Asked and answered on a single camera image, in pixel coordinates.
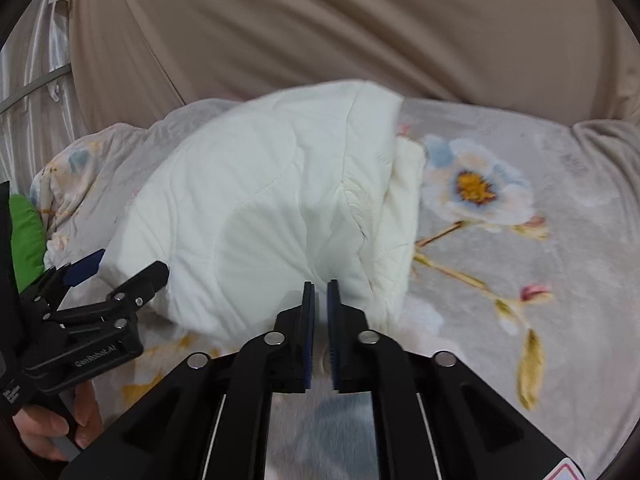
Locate beige draped cloth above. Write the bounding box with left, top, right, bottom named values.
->
left=70, top=0, right=640, bottom=126

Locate white shiny curtain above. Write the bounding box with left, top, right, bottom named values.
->
left=0, top=0, right=81, bottom=196

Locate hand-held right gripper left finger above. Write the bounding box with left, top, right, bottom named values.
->
left=60, top=281, right=317, bottom=480

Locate cream quilted jacket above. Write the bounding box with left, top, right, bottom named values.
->
left=100, top=79, right=427, bottom=342

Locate metal rail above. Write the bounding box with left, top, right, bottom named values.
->
left=0, top=66, right=72, bottom=117

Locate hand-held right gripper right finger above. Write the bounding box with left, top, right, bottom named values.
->
left=326, top=279, right=587, bottom=480

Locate grey floral plush blanket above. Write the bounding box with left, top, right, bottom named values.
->
left=30, top=97, right=640, bottom=480

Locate person's left hand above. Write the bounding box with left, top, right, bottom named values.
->
left=12, top=380, right=104, bottom=462

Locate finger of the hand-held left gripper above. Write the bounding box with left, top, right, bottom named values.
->
left=20, top=248, right=107, bottom=307
left=47, top=260, right=170, bottom=334

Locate green cloth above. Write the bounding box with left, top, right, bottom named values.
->
left=9, top=194, right=49, bottom=292

